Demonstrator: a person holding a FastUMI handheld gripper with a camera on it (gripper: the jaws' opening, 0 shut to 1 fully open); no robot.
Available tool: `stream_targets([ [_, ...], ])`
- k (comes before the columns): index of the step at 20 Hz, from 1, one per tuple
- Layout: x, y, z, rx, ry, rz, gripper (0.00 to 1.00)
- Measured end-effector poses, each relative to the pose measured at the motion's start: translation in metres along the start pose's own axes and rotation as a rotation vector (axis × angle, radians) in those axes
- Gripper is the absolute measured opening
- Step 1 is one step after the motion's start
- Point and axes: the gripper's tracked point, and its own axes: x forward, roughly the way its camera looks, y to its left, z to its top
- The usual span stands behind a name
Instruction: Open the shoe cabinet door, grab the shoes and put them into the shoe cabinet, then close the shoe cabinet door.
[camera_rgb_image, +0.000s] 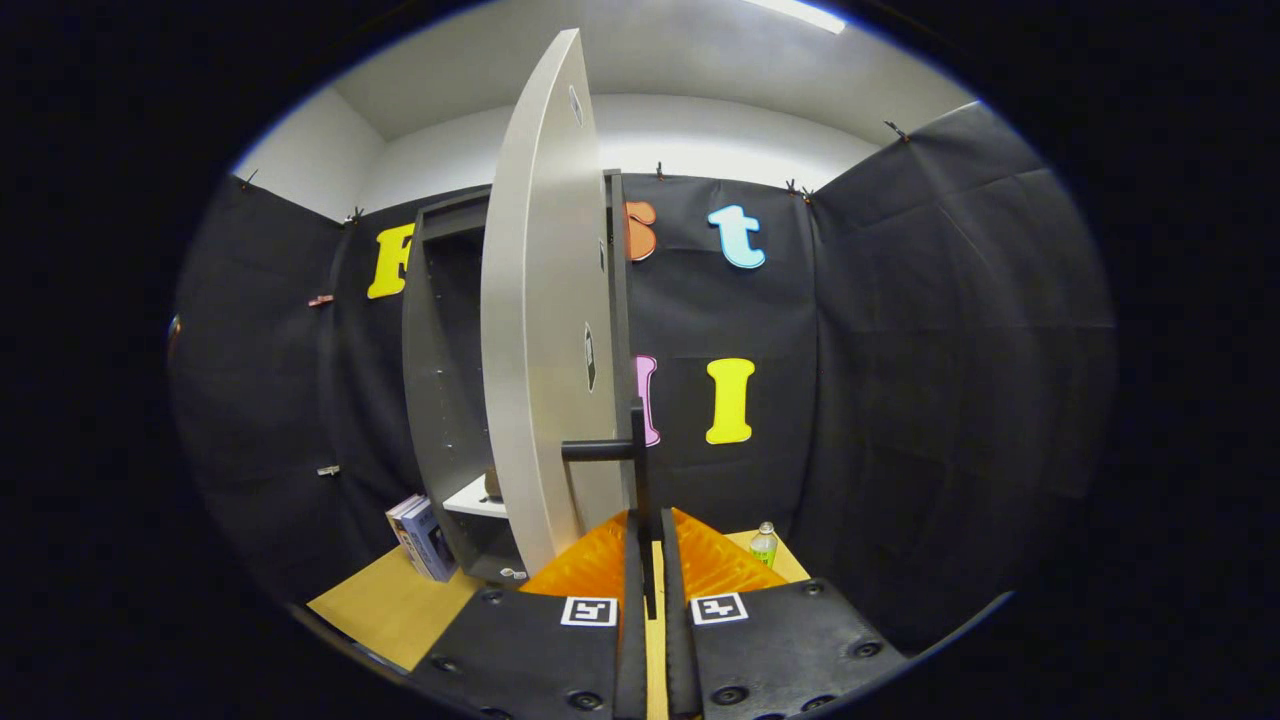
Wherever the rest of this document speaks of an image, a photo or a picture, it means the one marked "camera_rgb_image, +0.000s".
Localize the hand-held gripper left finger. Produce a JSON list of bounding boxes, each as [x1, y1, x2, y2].
[[410, 510, 649, 720]]

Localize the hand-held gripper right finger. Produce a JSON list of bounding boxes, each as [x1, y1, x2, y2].
[[660, 507, 909, 720]]

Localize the black door handle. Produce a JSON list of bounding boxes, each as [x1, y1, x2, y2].
[[561, 405, 657, 621]]

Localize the dark grey shoe cabinet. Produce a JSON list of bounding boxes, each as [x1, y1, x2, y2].
[[402, 170, 633, 586]]

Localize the beige shoe cabinet door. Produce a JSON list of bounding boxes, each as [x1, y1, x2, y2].
[[481, 28, 633, 576]]

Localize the white cabinet shelf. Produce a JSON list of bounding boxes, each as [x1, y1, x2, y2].
[[443, 475, 509, 519]]

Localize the blue book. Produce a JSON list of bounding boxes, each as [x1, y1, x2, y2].
[[400, 500, 459, 583]]

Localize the black backdrop cloth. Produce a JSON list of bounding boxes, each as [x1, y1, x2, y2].
[[168, 100, 1119, 656]]

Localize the long ceiling light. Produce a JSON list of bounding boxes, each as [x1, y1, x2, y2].
[[745, 0, 846, 34]]

